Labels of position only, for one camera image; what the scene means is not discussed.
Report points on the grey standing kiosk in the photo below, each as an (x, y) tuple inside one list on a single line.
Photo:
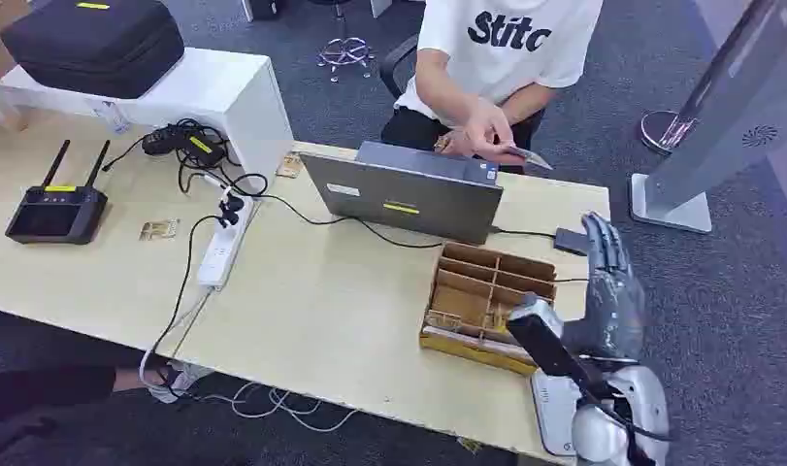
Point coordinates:
[(721, 116)]

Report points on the white power strip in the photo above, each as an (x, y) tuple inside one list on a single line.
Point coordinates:
[(224, 241)]

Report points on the card with gold print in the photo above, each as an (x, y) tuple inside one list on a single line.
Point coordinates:
[(290, 166), (158, 229)]

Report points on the black plug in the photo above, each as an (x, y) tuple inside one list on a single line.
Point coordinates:
[(230, 209)]

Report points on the chrome chair base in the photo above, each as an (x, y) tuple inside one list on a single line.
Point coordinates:
[(345, 53)]

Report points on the person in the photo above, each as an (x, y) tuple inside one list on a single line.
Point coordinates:
[(502, 51)]

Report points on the black power adapter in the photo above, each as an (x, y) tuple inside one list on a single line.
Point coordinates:
[(203, 149)]

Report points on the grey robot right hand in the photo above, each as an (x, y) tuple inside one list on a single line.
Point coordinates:
[(615, 309)]

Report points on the playing card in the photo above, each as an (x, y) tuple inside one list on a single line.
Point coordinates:
[(531, 157)]

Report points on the black carrying case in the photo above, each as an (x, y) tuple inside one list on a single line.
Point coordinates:
[(94, 45)]

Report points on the black office chair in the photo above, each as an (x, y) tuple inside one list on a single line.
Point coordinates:
[(396, 64)]

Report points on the wooden card box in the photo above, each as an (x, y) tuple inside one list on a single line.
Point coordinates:
[(480, 302)]

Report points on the grey laptop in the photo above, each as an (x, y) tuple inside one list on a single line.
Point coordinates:
[(406, 199)]

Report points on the white cabinet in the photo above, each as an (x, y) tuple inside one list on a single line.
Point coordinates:
[(194, 106)]

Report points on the black device with antennas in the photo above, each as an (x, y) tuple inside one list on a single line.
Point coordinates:
[(57, 209)]

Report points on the card stack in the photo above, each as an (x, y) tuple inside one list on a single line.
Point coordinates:
[(442, 143)]

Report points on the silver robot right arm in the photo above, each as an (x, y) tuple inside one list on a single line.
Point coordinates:
[(644, 399)]

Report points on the person's right hand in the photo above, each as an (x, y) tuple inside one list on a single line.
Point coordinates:
[(489, 132)]

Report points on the round chrome stand base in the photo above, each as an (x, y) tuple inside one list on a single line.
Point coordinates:
[(664, 132)]

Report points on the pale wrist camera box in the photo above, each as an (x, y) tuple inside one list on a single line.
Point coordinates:
[(554, 411)]

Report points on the person's left hand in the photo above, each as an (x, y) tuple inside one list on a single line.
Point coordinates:
[(454, 145)]

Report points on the small black hub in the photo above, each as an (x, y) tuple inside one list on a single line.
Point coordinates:
[(571, 241)]

